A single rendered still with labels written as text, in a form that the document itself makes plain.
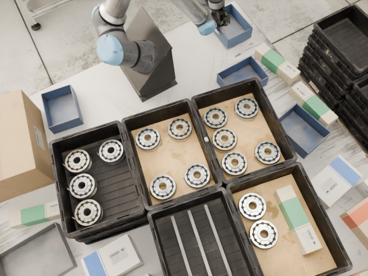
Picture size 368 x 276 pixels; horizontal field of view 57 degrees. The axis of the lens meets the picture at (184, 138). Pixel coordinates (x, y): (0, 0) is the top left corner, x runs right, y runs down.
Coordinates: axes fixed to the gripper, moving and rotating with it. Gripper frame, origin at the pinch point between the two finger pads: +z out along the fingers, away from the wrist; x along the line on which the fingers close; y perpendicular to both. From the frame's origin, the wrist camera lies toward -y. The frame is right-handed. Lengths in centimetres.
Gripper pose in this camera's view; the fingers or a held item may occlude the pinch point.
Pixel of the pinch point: (217, 29)
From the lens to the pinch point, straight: 183.6
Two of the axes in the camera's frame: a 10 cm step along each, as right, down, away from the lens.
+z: 1.6, 3.5, 9.2
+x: 8.7, -4.9, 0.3
